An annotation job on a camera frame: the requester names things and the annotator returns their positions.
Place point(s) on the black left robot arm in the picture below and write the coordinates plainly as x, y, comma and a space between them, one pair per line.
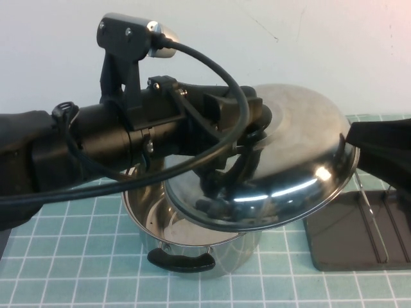
32, 154

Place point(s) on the green tile-pattern table mat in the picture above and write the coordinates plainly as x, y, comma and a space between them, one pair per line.
80, 272

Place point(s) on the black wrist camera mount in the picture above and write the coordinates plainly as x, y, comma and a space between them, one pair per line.
118, 83

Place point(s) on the stainless steel pot lid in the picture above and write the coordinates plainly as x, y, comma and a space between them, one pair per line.
305, 144

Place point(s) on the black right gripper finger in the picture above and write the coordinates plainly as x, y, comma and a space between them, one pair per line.
382, 144

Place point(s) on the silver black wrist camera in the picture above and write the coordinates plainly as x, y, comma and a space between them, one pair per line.
128, 29

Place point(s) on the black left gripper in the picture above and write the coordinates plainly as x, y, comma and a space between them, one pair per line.
167, 122

